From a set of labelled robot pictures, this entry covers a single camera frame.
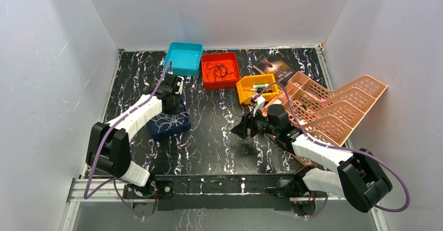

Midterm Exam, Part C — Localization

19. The navy blue plastic box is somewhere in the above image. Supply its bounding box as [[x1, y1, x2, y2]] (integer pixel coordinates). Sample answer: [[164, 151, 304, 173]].
[[146, 103, 191, 141]]

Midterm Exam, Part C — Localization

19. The yellow parts bin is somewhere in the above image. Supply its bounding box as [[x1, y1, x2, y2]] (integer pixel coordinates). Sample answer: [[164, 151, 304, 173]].
[[236, 74, 280, 105]]

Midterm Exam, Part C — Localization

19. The red plastic box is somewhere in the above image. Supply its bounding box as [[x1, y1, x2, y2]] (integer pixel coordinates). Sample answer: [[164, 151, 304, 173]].
[[201, 52, 241, 90]]

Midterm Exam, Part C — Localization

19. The green white marker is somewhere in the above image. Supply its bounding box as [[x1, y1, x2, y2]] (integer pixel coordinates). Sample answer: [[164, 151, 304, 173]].
[[252, 84, 269, 89]]

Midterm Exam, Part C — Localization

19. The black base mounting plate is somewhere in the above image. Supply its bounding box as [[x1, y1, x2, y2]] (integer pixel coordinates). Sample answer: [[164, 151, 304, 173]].
[[123, 174, 326, 216]]

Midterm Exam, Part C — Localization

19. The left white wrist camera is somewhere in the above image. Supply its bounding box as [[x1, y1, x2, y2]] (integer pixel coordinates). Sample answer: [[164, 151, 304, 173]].
[[174, 76, 184, 96]]

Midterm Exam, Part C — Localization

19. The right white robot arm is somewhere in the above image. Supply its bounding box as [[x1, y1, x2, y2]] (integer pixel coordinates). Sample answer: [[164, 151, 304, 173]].
[[231, 105, 392, 213]]

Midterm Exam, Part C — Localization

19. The thin black cable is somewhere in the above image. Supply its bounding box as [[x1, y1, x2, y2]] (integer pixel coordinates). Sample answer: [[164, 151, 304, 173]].
[[239, 110, 259, 147]]

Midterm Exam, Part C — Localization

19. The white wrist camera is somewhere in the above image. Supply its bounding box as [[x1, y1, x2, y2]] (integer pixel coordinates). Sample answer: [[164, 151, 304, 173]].
[[174, 76, 184, 96], [250, 93, 266, 117]]

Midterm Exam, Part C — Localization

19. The teal plastic box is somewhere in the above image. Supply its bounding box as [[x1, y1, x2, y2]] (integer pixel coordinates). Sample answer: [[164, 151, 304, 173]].
[[164, 42, 203, 77]]

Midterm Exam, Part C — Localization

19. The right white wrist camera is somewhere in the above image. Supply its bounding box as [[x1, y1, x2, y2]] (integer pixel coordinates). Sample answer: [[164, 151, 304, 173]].
[[250, 93, 266, 117]]

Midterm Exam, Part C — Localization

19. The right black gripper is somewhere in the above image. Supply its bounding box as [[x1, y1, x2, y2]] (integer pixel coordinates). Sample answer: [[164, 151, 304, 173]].
[[230, 105, 279, 139]]

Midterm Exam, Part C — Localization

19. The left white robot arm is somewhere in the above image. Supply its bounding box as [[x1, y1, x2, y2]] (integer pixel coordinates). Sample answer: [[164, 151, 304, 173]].
[[86, 73, 184, 198]]

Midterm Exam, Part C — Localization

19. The black clip in bin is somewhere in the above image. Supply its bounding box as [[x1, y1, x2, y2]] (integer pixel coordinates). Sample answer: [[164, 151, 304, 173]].
[[257, 88, 273, 94]]

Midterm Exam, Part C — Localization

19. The dark cable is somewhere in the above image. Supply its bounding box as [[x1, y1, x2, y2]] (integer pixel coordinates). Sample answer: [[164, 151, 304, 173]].
[[205, 61, 239, 82]]

